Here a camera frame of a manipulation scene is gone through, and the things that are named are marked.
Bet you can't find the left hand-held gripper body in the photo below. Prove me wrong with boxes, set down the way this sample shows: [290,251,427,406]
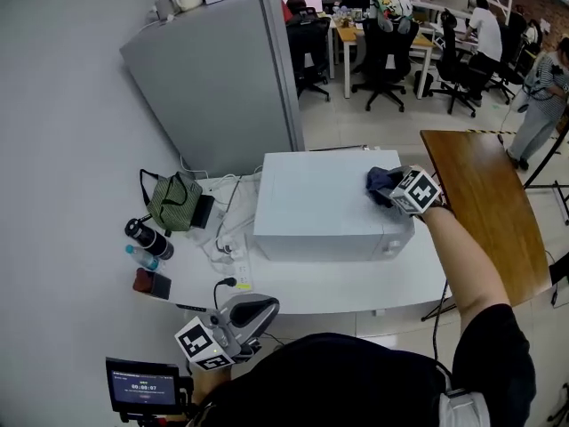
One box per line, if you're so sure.
[173,293,281,372]

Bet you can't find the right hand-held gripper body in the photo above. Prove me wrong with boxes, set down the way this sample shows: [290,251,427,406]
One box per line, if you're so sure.
[385,164,444,216]

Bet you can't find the dark blue cloth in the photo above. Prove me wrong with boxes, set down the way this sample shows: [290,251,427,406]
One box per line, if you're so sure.
[365,165,406,209]

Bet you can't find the white microwave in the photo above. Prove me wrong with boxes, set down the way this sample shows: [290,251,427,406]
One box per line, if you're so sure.
[252,149,417,262]

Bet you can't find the person's right forearm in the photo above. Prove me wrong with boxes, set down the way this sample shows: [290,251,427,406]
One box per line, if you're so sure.
[420,206,512,324]

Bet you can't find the grey shoulder bag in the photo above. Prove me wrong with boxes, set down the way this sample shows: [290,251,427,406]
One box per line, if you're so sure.
[437,387,490,427]

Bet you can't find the person's left forearm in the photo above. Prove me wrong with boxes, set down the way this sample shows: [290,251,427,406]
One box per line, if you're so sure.
[190,362,235,407]

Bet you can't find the white power strip yellow label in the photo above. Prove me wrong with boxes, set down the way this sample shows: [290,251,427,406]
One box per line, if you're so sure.
[228,255,255,291]

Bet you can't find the brown wooden table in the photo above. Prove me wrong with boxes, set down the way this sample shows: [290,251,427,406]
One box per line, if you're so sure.
[420,129,552,309]

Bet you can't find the small black box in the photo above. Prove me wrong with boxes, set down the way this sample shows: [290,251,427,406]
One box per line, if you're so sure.
[148,271,173,301]

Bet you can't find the white power strip with chargers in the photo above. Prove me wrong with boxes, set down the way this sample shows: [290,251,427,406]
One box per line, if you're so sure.
[215,232,248,260]

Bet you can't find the dark red pouch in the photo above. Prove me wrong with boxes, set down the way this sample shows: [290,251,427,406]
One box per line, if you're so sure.
[132,267,155,294]

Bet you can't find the black field monitor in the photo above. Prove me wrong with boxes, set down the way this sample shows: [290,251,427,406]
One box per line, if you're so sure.
[105,357,196,416]

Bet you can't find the clear water bottle blue cap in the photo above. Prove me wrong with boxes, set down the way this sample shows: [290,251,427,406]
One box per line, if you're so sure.
[124,244,164,271]

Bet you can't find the white flat pad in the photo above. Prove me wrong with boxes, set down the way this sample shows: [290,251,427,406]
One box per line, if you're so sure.
[185,206,230,242]

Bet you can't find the black thermos bottle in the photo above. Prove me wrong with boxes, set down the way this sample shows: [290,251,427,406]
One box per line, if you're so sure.
[124,213,174,261]

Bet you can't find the black power adapter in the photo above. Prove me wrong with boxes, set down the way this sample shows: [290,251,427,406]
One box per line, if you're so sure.
[190,193,215,230]

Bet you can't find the person's black shirt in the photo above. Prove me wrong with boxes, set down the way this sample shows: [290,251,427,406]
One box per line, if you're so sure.
[190,302,538,427]

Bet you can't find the black tripod stand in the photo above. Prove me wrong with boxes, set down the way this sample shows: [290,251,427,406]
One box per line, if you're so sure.
[522,126,569,226]

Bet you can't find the green striped bag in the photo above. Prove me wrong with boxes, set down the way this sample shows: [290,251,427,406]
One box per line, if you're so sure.
[139,168,204,233]

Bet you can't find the black office chair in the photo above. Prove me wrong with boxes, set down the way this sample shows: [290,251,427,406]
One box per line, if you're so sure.
[350,15,421,114]
[286,9,333,102]
[429,9,484,118]
[486,13,528,105]

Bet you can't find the wooden office desk white legs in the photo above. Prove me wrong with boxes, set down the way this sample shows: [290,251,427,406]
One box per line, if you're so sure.
[335,24,439,101]

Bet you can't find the colourful clothing on chair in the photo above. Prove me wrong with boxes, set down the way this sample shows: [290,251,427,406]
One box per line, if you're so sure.
[369,0,414,33]

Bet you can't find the grey refrigerator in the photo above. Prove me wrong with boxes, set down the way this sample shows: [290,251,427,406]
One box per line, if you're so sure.
[118,0,307,178]

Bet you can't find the black power plug cable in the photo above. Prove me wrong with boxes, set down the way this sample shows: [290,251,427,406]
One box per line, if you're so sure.
[212,276,285,350]

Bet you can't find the black monitor mount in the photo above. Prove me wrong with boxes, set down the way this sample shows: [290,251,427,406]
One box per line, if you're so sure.
[119,409,196,427]

